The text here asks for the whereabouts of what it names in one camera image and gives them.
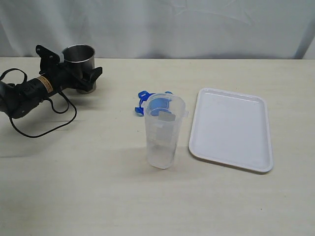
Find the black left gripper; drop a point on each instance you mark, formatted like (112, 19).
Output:
(65, 76)

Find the stainless steel cup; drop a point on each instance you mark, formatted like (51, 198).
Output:
(80, 60)

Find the clear plastic container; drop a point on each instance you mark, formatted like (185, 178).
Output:
(162, 132)

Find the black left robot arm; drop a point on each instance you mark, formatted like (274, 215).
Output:
(18, 100)

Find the blue plastic lid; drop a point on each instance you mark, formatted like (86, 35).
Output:
(155, 106)

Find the white rectangular tray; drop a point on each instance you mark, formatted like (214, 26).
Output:
(232, 129)

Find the white backdrop curtain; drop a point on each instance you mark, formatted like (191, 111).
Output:
(162, 29)

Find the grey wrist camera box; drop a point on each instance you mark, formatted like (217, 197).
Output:
(48, 58)

